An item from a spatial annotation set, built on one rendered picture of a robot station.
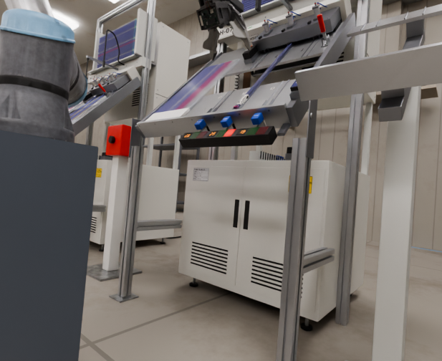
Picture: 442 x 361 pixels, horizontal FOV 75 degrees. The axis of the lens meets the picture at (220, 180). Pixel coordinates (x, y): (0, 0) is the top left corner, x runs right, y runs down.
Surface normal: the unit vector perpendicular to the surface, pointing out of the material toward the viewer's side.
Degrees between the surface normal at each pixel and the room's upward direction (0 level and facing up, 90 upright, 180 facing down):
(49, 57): 90
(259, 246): 90
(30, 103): 72
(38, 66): 90
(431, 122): 90
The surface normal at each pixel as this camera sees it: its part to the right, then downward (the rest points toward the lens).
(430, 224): -0.63, -0.07
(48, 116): 0.78, -0.26
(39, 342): 0.77, 0.04
